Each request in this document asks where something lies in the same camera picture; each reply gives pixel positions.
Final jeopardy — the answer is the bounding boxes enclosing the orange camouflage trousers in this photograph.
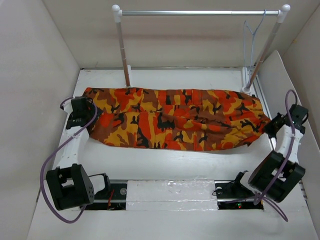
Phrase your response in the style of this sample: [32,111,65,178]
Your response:
[83,87,270,152]

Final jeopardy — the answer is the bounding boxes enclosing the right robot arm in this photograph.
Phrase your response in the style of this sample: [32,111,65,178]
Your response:
[223,103,309,203]

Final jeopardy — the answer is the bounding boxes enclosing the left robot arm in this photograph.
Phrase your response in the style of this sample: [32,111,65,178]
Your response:
[45,96,113,211]

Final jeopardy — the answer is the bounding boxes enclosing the white clothes rack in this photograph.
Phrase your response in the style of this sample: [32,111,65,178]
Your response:
[111,4,291,94]

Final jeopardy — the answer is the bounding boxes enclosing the aluminium side rail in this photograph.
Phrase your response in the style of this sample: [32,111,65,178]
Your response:
[252,74,272,119]

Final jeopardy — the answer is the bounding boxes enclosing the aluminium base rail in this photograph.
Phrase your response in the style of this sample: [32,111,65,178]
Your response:
[86,179,264,212]

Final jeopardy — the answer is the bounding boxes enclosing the blue wire hanger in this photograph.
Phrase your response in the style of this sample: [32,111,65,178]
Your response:
[242,9,268,88]

